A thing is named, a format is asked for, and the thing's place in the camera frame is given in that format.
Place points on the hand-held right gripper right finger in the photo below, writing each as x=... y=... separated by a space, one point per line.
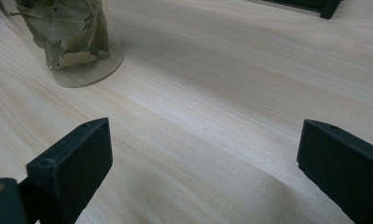
x=346 y=174

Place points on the glass jar of dried leaves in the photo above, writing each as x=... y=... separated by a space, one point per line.
x=69 y=37

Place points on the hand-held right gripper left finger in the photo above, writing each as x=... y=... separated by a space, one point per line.
x=72 y=165

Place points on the black metal shelf rack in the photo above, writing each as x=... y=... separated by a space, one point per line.
x=318 y=4

